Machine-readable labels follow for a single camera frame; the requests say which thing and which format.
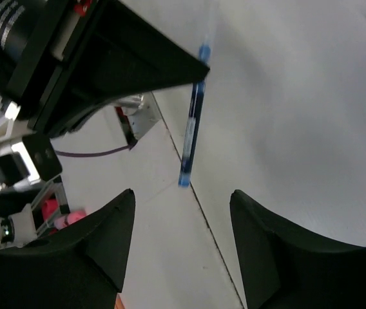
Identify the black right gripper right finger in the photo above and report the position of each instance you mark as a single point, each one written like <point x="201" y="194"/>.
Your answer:
<point x="284" y="265"/>

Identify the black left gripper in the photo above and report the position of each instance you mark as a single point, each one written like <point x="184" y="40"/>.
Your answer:
<point x="49" y="52"/>

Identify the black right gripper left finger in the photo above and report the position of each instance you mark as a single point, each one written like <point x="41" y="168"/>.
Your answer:
<point x="81" y="266"/>

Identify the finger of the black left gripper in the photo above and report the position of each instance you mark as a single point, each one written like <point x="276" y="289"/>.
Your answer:
<point x="124" y="55"/>

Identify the blue pen refill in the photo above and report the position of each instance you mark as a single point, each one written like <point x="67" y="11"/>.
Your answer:
<point x="197" y="96"/>

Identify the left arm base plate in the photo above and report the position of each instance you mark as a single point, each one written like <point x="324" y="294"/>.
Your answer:
<point x="137" y="115"/>

